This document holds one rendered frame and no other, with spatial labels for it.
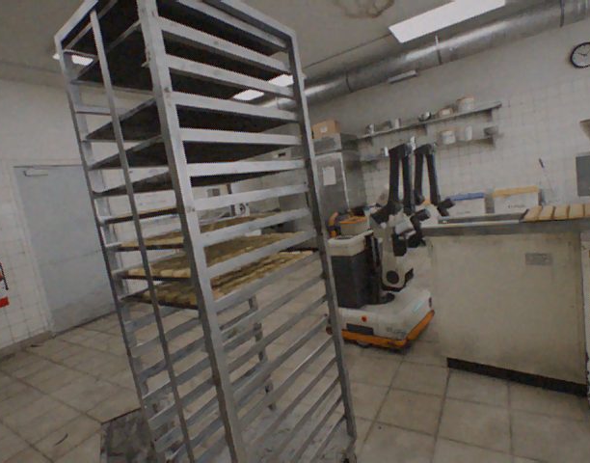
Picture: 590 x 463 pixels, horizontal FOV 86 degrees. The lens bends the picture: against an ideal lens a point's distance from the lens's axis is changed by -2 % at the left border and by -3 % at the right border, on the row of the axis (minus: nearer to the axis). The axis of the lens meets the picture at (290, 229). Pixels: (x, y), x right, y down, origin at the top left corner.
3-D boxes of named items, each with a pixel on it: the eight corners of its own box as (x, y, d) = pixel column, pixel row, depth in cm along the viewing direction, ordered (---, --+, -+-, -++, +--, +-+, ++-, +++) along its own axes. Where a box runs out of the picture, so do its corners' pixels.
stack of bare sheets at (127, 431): (188, 455, 162) (186, 449, 162) (99, 500, 143) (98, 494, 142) (168, 399, 214) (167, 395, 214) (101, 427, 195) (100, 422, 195)
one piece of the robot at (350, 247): (333, 319, 258) (317, 216, 248) (366, 296, 297) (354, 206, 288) (370, 326, 235) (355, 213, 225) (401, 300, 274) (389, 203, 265)
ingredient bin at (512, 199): (496, 244, 460) (492, 191, 451) (497, 235, 511) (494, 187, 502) (542, 242, 428) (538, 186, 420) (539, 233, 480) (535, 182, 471)
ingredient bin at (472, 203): (448, 247, 494) (442, 197, 485) (453, 238, 546) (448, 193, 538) (488, 245, 464) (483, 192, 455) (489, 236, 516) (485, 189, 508)
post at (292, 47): (351, 435, 142) (288, 34, 123) (358, 437, 141) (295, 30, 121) (348, 440, 140) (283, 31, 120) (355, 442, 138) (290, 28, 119)
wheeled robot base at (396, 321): (324, 337, 261) (320, 307, 258) (363, 308, 307) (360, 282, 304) (405, 354, 215) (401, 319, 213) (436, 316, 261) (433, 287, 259)
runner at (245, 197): (308, 191, 131) (307, 183, 131) (313, 190, 130) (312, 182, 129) (172, 215, 80) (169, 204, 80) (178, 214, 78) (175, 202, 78)
